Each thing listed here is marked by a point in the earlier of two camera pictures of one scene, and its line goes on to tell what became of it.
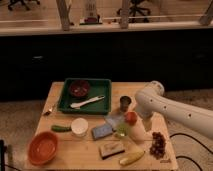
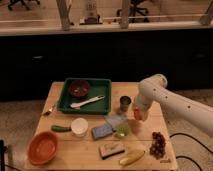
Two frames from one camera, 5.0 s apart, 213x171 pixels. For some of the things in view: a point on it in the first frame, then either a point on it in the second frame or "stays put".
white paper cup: x=79 y=127 stays put
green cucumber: x=61 y=129 stays put
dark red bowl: x=79 y=88 stays put
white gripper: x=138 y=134 to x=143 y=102
